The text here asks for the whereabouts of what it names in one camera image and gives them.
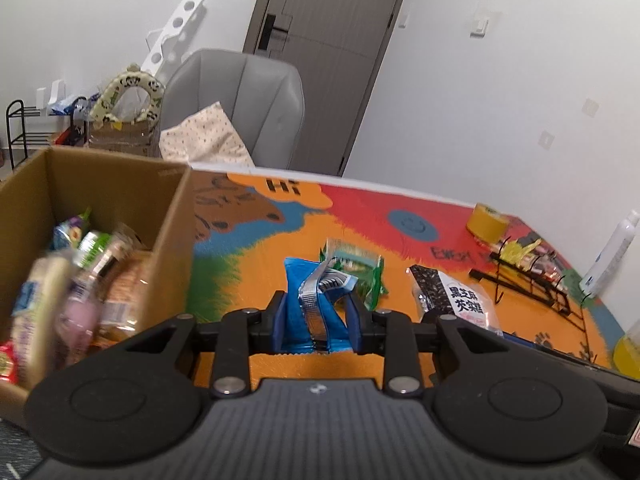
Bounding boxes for colourful printed table mat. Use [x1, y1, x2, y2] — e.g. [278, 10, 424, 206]
[187, 170, 631, 391]

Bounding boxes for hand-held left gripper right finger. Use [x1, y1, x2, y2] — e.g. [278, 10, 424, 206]
[345, 291, 507, 400]

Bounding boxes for small taped cardboard box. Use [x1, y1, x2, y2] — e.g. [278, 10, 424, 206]
[87, 120, 162, 160]

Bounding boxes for yellow snack packet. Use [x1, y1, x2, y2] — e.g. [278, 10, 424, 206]
[502, 237, 544, 266]

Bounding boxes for blue silver snack packet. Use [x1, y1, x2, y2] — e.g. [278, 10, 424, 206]
[282, 256, 359, 356]

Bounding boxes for purple green snack packet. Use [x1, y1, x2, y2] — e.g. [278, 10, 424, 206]
[50, 207, 94, 251]

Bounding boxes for black door lock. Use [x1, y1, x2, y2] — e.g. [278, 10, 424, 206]
[255, 14, 294, 57]

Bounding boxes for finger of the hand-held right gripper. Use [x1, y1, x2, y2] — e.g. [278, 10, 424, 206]
[502, 332, 623, 370]

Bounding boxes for grey upholstered chair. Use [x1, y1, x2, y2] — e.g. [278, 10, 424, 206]
[159, 48, 306, 170]

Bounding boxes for brown cardboard box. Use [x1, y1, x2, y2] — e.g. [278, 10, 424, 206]
[0, 146, 197, 426]

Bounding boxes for yellow juice bottle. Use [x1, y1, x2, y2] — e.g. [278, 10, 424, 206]
[611, 320, 640, 380]

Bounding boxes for black wire rack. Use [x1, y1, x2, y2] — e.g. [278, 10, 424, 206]
[469, 236, 601, 361]

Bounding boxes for dark grey door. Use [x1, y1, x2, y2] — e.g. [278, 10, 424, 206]
[242, 0, 417, 177]

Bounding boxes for white light switch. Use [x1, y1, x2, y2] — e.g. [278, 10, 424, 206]
[470, 2, 501, 37]

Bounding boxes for yellow tape roll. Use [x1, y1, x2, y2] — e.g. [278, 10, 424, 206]
[466, 203, 510, 241]

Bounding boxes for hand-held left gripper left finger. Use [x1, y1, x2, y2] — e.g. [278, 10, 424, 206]
[117, 290, 289, 400]

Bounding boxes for dotted beige cushion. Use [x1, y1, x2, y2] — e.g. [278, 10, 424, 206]
[160, 101, 256, 167]

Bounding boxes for panda print ring cushion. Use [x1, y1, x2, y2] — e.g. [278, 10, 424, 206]
[89, 62, 166, 129]

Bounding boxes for white perforated board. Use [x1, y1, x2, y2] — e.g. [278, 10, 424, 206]
[140, 0, 207, 79]

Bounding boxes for large white bread packet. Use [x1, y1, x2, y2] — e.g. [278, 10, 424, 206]
[10, 252, 76, 386]

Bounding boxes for green white snack packet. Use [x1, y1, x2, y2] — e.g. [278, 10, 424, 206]
[72, 230, 114, 269]

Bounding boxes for dark red snack packet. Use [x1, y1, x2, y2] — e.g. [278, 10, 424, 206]
[530, 252, 571, 282]

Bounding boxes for black white snack packet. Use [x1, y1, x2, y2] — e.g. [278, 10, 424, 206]
[406, 264, 504, 339]

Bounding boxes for white spray bottle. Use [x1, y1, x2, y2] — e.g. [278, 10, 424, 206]
[579, 210, 640, 297]

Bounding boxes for black metal shoe rack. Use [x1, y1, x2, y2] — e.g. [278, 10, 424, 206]
[6, 100, 76, 169]

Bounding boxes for orange brown snack packet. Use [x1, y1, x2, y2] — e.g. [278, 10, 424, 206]
[99, 250, 152, 342]

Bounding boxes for blue white plastic bag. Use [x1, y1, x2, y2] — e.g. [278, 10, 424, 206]
[50, 95, 91, 116]

